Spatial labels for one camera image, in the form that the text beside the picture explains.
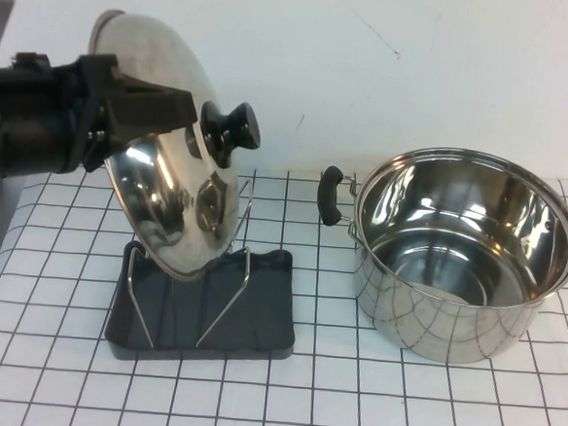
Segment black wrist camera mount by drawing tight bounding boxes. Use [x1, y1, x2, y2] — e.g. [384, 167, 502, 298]
[9, 50, 53, 75]

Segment steel pot lid black knob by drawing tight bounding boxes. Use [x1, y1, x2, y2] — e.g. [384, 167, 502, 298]
[72, 8, 270, 286]

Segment steel pot black handles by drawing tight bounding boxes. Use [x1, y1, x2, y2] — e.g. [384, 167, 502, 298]
[305, 136, 568, 373]

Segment white black-grid tablecloth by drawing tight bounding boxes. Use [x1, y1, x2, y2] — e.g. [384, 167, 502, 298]
[0, 136, 568, 426]

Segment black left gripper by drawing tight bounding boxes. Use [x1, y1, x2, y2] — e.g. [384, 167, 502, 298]
[47, 49, 203, 184]

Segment dark grey wire lid rack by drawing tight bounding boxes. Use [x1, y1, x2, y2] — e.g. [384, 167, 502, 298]
[102, 159, 310, 373]

